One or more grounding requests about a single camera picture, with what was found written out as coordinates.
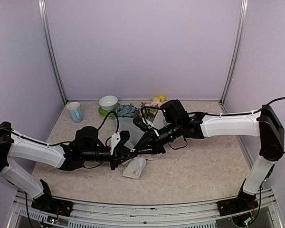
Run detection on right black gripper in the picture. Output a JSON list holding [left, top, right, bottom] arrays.
[[133, 120, 181, 155]]

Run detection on cream printed ribbon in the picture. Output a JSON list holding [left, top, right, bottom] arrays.
[[125, 147, 162, 167]]

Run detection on pink fake flower bunch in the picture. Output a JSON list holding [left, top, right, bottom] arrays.
[[137, 101, 166, 122]]

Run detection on yellow fake flower stem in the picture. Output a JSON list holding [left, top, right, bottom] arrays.
[[152, 95, 166, 102]]

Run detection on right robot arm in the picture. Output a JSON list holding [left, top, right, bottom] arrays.
[[131, 100, 285, 216]]

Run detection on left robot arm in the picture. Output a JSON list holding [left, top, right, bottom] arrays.
[[0, 122, 152, 217]]

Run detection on green plate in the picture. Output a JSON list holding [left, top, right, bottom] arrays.
[[98, 106, 116, 117]]

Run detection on white ceramic bowl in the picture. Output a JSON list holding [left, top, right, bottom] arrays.
[[99, 95, 118, 111]]

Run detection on light blue mug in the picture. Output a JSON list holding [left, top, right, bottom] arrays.
[[66, 102, 83, 123]]

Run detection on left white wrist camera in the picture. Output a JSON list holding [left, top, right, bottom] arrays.
[[110, 130, 130, 155]]

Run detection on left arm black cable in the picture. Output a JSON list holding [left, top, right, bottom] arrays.
[[0, 111, 121, 148]]

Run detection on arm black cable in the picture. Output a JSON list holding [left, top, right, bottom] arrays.
[[0, 111, 121, 148], [187, 96, 285, 154]]

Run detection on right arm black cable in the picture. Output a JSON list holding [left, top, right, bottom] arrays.
[[187, 96, 285, 154]]

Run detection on front aluminium rail base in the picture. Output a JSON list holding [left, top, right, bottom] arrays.
[[7, 187, 285, 228]]

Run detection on right aluminium frame post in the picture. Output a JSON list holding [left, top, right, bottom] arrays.
[[219, 0, 248, 106]]

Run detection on aluminium frame post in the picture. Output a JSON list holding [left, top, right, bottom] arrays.
[[38, 0, 68, 106], [219, 0, 248, 106]]

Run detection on left aluminium frame post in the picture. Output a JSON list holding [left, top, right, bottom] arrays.
[[38, 0, 68, 106]]

